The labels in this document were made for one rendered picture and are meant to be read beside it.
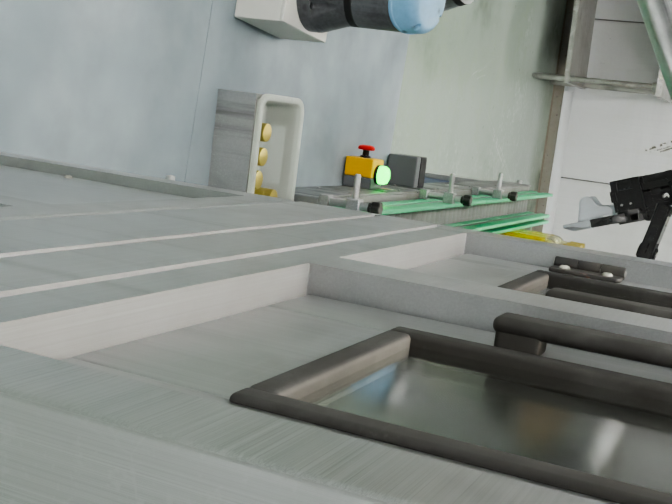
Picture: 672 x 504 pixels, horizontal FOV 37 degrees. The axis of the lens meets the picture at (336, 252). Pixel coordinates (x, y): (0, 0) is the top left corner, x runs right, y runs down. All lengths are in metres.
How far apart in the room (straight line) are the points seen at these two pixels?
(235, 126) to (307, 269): 1.20
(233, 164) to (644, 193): 0.75
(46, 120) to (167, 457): 1.20
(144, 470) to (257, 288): 0.29
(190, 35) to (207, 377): 1.35
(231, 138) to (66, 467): 1.53
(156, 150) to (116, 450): 1.41
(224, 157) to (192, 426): 1.53
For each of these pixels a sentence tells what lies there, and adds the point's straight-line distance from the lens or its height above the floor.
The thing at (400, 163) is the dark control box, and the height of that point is 0.79.
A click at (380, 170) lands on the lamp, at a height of 0.84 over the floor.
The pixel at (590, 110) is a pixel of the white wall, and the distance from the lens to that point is 7.86.
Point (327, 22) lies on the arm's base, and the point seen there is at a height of 0.90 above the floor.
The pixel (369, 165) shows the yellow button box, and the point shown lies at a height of 0.82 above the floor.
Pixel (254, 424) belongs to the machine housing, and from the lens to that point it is 0.29.
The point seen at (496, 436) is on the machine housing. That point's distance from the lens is 0.39.
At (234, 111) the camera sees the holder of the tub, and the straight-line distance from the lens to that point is 1.80.
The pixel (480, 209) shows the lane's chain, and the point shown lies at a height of 0.88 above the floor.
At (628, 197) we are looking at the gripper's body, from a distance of 1.90.
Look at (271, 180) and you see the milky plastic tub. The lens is 1.94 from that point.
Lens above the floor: 1.68
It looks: 23 degrees down
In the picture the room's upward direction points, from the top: 100 degrees clockwise
